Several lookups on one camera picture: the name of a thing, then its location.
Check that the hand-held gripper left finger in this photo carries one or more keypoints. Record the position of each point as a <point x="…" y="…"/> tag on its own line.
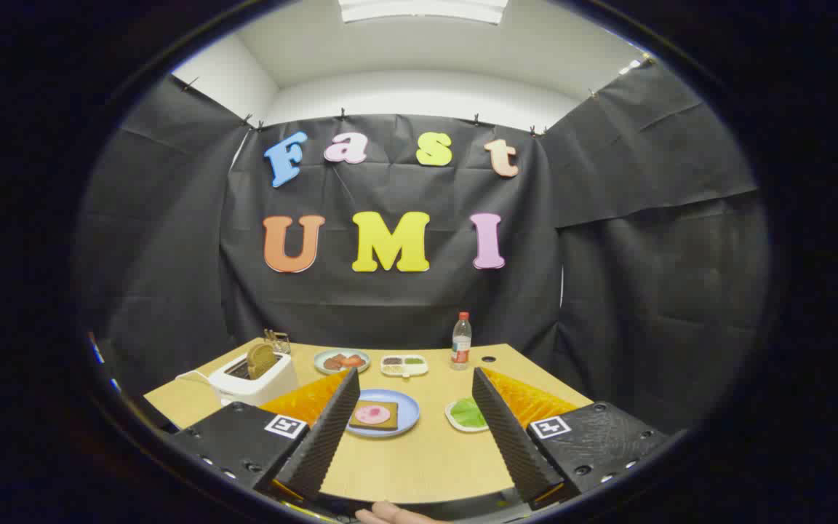
<point x="324" y="437"/>

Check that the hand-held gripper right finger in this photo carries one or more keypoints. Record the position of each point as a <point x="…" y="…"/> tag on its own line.
<point x="506" y="437"/>

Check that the green lettuce leaf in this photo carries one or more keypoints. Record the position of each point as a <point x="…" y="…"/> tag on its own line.
<point x="467" y="413"/>

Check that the brown toast slice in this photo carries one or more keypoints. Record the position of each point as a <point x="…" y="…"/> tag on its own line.
<point x="260" y="359"/>

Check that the pink ham slice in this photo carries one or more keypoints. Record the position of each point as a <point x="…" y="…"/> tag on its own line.
<point x="372" y="415"/>

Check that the white square plate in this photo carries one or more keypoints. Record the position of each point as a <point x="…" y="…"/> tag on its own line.
<point x="451" y="422"/>

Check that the square bread slice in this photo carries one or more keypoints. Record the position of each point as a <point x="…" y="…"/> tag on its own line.
<point x="393" y="416"/>

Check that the brown meat slice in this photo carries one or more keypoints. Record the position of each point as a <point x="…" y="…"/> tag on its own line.
<point x="332" y="362"/>

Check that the pale green plate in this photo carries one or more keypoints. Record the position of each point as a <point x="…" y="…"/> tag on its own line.
<point x="319" y="360"/>

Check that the red sausage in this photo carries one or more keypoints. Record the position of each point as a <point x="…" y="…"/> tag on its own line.
<point x="353" y="360"/>

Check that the blue plate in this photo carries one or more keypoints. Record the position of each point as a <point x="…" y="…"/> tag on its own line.
<point x="407" y="411"/>

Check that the white toaster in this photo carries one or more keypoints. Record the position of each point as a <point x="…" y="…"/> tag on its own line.
<point x="252" y="387"/>

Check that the clear plastic water bottle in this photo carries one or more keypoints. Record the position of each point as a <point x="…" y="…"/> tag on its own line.
<point x="461" y="342"/>

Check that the white compartment tray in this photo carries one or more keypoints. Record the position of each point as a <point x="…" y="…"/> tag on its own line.
<point x="415" y="369"/>

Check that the black backdrop cloth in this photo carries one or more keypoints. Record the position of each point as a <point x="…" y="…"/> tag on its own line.
<point x="390" y="313"/>

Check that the ceiling light panel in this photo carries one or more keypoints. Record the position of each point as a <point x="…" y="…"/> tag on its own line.
<point x="423" y="9"/>

